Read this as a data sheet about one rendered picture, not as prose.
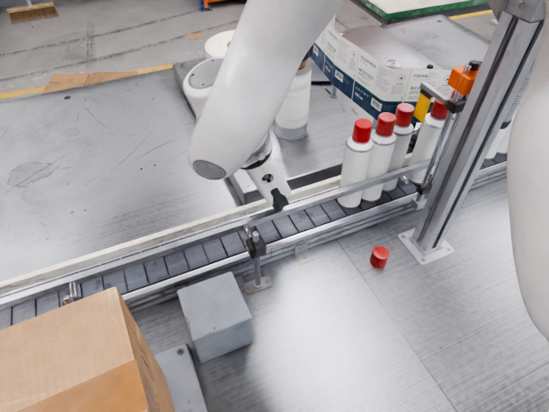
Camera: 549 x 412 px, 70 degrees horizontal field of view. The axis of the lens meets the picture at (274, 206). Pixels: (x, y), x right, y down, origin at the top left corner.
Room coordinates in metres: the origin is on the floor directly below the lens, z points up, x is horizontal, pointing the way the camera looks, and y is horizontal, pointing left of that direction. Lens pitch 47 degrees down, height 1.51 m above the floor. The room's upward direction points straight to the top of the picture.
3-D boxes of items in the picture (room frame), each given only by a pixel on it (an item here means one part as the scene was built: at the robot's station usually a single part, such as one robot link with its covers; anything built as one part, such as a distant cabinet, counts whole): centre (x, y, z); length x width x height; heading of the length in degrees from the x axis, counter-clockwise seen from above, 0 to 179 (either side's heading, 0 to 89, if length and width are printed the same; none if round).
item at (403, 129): (0.66, -0.25, 0.98); 0.05 x 0.05 x 0.20
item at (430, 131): (0.68, -0.33, 0.98); 0.05 x 0.05 x 0.20
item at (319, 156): (1.10, -0.16, 0.86); 0.80 x 0.67 x 0.05; 114
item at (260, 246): (0.44, 0.04, 0.91); 0.07 x 0.03 x 0.16; 24
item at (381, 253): (0.48, -0.22, 0.85); 0.03 x 0.03 x 0.03
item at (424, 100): (0.65, -0.28, 1.09); 0.03 x 0.01 x 0.06; 24
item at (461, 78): (0.62, -0.30, 1.05); 0.10 x 0.04 x 0.33; 24
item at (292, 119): (0.87, -0.04, 1.03); 0.09 x 0.09 x 0.30
